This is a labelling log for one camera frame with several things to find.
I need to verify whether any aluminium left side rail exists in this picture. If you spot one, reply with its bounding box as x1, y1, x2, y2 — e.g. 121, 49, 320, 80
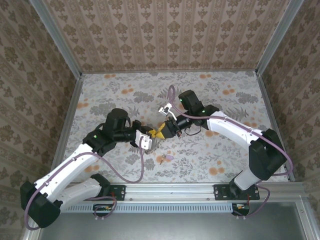
51, 74, 85, 173

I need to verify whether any grey slotted cable duct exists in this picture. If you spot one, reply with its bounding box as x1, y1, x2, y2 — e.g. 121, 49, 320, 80
59, 202, 237, 214

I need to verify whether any aluminium right corner post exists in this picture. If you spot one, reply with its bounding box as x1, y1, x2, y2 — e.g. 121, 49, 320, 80
254, 0, 305, 76

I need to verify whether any aluminium left corner post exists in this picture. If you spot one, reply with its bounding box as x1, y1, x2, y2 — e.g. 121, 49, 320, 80
28, 0, 83, 77

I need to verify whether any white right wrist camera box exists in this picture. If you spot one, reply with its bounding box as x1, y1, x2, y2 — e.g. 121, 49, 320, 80
159, 104, 176, 118

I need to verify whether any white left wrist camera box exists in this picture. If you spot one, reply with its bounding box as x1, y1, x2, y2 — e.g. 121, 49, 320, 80
135, 131, 153, 150

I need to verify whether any aluminium right side rail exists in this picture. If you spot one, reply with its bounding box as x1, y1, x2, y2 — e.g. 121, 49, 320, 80
254, 71, 296, 182

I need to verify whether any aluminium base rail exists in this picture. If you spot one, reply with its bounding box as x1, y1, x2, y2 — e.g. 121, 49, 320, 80
59, 182, 305, 204

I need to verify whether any grey metal sheet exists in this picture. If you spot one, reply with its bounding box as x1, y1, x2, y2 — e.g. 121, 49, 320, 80
37, 202, 310, 240

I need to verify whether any aluminium corner post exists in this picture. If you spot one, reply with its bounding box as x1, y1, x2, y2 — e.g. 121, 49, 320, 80
28, 0, 83, 77
254, 0, 305, 76

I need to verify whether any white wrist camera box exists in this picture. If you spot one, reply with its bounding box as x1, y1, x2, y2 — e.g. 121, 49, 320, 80
159, 104, 176, 118
135, 131, 153, 150

